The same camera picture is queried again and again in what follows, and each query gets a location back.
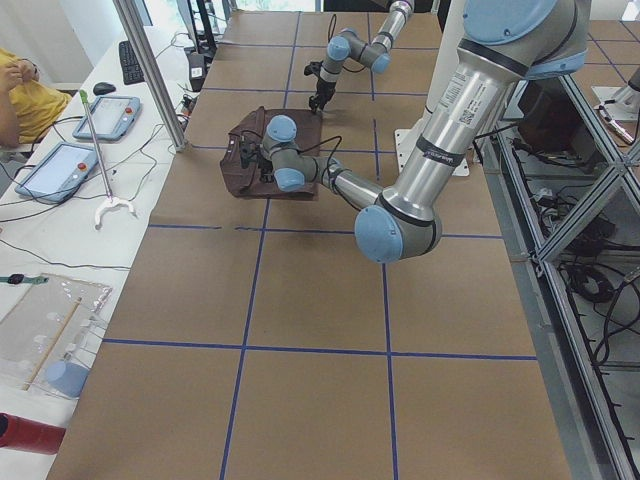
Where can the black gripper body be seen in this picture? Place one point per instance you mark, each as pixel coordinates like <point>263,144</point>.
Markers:
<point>323,90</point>
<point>265,170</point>

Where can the dark brown t-shirt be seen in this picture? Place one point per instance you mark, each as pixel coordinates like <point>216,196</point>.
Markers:
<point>290,139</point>

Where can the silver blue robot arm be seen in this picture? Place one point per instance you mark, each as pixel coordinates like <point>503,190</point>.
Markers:
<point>501,43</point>
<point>374,56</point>

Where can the white claw reacher stick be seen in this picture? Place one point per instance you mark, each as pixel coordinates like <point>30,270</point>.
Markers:
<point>111,202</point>

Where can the far blue teach pendant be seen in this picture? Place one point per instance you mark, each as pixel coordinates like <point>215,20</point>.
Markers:
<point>113,116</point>

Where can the blue teach pendant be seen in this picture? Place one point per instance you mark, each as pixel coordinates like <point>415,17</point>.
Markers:
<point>113,116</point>
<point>59,174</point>

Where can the black keyboard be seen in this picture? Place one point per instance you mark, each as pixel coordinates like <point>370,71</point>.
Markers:
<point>131,69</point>

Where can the black computer mouse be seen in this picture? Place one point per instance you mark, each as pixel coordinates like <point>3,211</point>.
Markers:
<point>103,88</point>

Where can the near blue teach pendant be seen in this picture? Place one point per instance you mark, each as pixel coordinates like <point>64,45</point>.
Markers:
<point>59,174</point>

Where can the person in yellow shirt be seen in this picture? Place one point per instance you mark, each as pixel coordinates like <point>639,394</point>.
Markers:
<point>28,107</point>

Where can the wooden stick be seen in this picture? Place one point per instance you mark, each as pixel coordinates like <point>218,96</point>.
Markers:
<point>26,384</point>

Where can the clear plastic bag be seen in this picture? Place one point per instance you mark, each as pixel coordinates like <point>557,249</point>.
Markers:
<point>29,326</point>

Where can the blue plastic cup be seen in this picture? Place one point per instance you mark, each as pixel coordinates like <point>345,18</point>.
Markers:
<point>67,377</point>

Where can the red cylinder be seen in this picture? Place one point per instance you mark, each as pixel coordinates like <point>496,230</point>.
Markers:
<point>21,434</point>

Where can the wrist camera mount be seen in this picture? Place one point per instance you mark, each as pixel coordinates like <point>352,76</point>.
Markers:
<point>313,68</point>
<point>249,150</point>

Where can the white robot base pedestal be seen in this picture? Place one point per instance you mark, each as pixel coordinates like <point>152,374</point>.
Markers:
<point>407,140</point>

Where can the aluminium frame post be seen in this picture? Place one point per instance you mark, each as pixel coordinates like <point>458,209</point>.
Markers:
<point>135,32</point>

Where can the aluminium frame rack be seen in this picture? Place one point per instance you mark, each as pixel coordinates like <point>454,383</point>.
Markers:
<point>562,161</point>

